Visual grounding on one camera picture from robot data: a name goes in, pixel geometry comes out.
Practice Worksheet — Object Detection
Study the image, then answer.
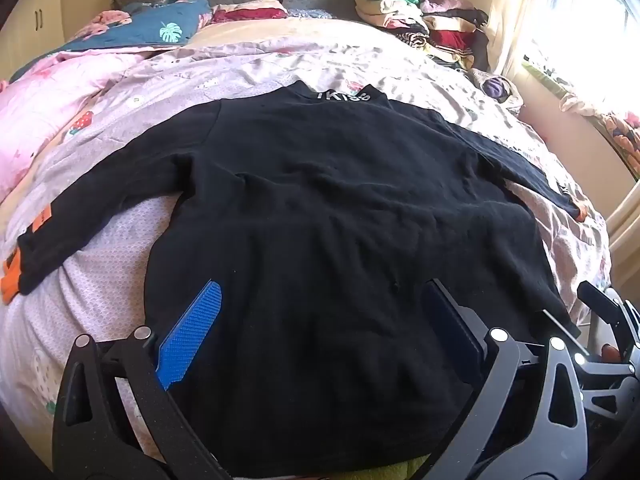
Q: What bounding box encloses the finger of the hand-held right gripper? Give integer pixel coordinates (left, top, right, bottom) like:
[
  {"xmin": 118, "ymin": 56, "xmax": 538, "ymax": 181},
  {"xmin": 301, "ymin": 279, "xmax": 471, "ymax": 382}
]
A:
[
  {"xmin": 574, "ymin": 352, "xmax": 640, "ymax": 428},
  {"xmin": 576, "ymin": 281, "xmax": 640, "ymax": 361}
]

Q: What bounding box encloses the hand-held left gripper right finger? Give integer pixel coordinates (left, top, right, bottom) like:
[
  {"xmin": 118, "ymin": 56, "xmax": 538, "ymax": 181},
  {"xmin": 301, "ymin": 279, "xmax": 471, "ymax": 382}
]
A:
[{"xmin": 421, "ymin": 278, "xmax": 590, "ymax": 480}]

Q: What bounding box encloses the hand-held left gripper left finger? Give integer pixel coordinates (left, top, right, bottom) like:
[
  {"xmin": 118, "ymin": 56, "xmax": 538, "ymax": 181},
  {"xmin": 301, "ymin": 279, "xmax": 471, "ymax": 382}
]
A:
[{"xmin": 51, "ymin": 279, "xmax": 223, "ymax": 480}]

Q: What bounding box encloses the black sweater with orange patches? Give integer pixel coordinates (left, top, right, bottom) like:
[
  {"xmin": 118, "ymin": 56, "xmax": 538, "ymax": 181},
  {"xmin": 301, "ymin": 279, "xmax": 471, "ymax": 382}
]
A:
[{"xmin": 0, "ymin": 80, "xmax": 590, "ymax": 466}]

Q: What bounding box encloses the pile of folded clothes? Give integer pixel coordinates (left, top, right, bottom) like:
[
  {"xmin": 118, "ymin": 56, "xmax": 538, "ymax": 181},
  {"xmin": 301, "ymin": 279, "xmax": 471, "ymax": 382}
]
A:
[{"xmin": 354, "ymin": 0, "xmax": 493, "ymax": 73}]

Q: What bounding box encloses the yellow-green cloth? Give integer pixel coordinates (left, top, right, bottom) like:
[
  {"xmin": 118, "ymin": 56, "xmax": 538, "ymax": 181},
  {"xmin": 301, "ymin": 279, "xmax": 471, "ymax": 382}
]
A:
[{"xmin": 320, "ymin": 452, "xmax": 431, "ymax": 480}]

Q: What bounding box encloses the floral cloth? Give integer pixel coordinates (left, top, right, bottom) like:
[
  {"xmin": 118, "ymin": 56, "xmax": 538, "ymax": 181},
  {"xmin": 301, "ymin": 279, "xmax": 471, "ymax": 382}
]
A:
[{"xmin": 590, "ymin": 110, "xmax": 640, "ymax": 181}]

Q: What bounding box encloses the purple and white cloth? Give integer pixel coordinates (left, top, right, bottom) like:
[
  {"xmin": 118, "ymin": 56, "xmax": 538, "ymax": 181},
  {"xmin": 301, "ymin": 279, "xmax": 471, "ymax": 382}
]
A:
[{"xmin": 470, "ymin": 69, "xmax": 525, "ymax": 113}]

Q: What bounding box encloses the pink quilt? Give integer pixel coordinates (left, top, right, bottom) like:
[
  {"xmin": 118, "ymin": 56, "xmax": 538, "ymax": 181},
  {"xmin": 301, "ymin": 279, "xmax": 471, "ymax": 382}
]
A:
[{"xmin": 0, "ymin": 50, "xmax": 146, "ymax": 201}]

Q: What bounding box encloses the window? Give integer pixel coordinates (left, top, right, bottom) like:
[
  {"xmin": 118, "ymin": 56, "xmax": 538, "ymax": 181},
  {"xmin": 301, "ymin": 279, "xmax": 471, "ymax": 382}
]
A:
[{"xmin": 520, "ymin": 0, "xmax": 640, "ymax": 111}]

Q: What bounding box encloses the lilac printed bedsheet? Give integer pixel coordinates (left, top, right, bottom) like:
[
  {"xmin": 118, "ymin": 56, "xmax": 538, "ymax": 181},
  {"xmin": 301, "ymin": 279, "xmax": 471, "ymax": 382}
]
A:
[{"xmin": 0, "ymin": 35, "xmax": 613, "ymax": 461}]

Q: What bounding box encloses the cream curtain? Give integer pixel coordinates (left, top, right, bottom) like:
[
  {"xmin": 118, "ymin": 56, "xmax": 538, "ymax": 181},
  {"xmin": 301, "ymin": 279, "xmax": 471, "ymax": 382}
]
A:
[{"xmin": 487, "ymin": 0, "xmax": 566, "ymax": 92}]

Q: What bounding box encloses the blue floral quilt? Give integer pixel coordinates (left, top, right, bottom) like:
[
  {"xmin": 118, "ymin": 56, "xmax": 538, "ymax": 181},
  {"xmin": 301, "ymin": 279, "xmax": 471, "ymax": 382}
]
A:
[{"xmin": 10, "ymin": 0, "xmax": 213, "ymax": 83}]

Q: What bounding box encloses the beige blanket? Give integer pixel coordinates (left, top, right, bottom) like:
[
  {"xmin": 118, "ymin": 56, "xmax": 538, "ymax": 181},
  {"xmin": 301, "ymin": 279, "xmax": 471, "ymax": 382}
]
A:
[{"xmin": 190, "ymin": 15, "xmax": 401, "ymax": 56}]

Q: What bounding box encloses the red pillow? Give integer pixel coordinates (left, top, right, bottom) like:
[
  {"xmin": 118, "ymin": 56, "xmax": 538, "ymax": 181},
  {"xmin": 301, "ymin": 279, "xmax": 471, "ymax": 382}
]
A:
[{"xmin": 210, "ymin": 2, "xmax": 290, "ymax": 24}]

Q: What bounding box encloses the cream wardrobe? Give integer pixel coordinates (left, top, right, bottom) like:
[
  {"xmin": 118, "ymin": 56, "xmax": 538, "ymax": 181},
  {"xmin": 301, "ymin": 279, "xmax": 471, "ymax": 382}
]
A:
[{"xmin": 0, "ymin": 0, "xmax": 66, "ymax": 81}]

